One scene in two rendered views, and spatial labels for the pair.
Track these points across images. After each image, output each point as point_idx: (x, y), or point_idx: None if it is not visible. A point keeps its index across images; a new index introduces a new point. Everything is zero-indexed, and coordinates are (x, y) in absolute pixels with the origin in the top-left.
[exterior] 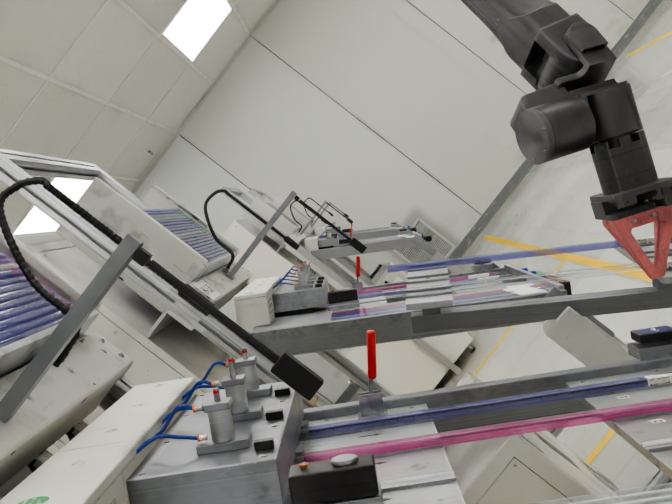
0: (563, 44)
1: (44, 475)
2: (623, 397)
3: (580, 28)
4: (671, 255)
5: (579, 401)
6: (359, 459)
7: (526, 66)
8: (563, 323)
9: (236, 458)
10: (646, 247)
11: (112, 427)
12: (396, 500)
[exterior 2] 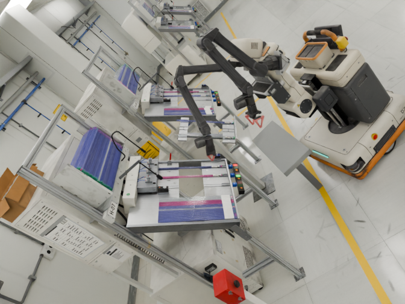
0: (204, 130)
1: (126, 187)
2: (207, 170)
3: (207, 128)
4: (228, 131)
5: None
6: (166, 187)
7: (199, 128)
8: None
9: (150, 185)
10: (226, 125)
11: (131, 174)
12: (170, 190)
